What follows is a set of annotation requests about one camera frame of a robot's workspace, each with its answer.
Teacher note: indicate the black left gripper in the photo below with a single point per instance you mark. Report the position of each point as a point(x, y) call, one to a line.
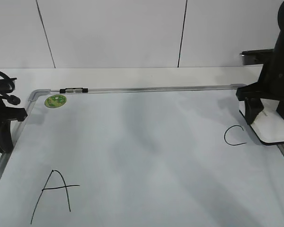
point(8, 114)

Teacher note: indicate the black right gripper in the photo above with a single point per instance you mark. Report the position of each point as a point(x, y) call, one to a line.
point(270, 85)

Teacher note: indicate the white board eraser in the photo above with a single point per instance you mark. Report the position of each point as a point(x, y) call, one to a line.
point(268, 126)

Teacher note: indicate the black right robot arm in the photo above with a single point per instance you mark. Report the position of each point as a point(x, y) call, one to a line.
point(278, 50)

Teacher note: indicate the round green magnet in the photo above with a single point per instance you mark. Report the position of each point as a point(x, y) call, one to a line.
point(55, 101)

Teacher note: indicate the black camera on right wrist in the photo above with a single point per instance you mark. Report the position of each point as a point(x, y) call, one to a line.
point(255, 57)

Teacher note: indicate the white board with grey frame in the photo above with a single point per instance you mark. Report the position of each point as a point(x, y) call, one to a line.
point(141, 159)

